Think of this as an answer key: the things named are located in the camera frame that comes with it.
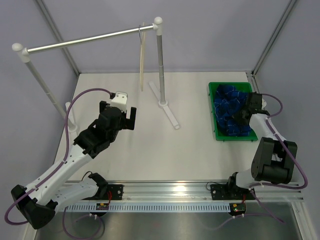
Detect blue plaid shirt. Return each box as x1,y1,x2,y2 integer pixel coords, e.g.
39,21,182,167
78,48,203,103
213,84,252,137

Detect white hanger with metal hook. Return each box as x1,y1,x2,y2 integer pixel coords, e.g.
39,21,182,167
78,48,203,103
139,32,146,92

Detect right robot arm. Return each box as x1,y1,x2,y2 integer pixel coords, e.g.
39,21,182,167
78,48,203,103
225,92,298,199

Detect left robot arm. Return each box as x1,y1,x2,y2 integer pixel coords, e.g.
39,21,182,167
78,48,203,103
11,101,137,230

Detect green plastic tray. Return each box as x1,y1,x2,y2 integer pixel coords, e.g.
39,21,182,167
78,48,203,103
208,82,258,142

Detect silver clothes rack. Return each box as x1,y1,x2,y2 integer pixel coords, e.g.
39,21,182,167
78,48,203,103
11,16,180,130

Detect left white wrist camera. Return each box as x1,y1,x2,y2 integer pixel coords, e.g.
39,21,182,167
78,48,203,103
110,91,128,113

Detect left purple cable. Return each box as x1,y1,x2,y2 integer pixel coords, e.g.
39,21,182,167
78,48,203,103
4,87,116,238

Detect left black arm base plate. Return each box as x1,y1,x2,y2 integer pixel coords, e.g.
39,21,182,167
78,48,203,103
99,184,124,201

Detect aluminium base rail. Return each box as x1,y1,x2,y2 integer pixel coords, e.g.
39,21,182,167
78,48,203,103
108,180,304,203

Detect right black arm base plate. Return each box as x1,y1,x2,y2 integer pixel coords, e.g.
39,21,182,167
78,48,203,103
209,184,255,201

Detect white slotted cable duct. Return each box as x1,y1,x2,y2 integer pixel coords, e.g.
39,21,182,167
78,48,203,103
66,202,231,213

